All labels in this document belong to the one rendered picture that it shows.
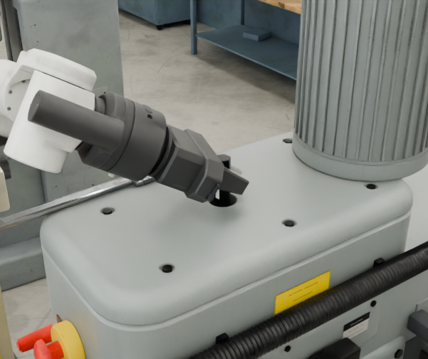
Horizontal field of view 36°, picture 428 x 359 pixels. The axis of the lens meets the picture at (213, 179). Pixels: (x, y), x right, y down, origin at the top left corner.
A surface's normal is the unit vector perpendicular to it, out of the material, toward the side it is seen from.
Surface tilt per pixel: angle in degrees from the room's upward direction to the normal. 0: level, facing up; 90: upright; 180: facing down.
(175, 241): 0
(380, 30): 90
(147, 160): 91
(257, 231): 0
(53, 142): 76
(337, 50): 90
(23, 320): 0
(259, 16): 90
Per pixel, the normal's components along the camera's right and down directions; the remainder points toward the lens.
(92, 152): -0.55, 0.35
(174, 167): 0.32, 0.46
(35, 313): 0.00, -0.88
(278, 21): -0.82, 0.28
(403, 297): 0.57, 0.40
